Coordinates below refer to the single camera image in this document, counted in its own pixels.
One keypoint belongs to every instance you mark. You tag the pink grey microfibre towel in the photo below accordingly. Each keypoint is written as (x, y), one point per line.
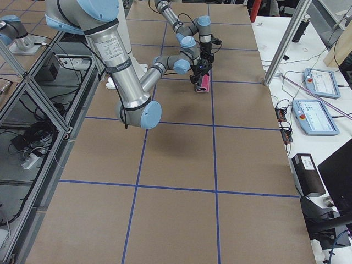
(205, 85)

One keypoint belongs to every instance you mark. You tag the far teach pendant tablet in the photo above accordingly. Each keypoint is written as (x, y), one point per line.
(321, 83)

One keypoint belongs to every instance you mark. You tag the white power strip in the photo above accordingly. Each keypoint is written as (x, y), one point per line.
(30, 161)

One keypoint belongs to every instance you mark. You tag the black monitor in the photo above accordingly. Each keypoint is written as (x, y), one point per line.
(335, 172)

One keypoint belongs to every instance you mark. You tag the teach pendant tablet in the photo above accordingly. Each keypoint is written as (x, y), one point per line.
(314, 118)
(321, 83)

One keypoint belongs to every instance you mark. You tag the aluminium frame post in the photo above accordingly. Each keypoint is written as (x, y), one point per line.
(286, 39)

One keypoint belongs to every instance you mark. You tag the near teach pendant tablet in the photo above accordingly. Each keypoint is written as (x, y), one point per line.
(314, 118)

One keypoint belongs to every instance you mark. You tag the black cylinder bottle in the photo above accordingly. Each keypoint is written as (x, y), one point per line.
(301, 29)

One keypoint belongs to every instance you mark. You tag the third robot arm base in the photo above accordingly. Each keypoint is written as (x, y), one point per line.
(15, 35)

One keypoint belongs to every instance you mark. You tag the black power adapter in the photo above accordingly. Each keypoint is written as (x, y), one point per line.
(19, 142)

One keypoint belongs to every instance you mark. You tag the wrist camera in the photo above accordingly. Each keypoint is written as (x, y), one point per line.
(216, 41)

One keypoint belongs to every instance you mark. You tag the black box with label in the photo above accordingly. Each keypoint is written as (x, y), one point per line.
(307, 176)

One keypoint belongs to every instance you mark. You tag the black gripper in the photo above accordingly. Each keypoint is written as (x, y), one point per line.
(205, 48)
(198, 72)

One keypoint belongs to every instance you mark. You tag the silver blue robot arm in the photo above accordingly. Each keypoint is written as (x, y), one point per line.
(98, 21)
(184, 24)

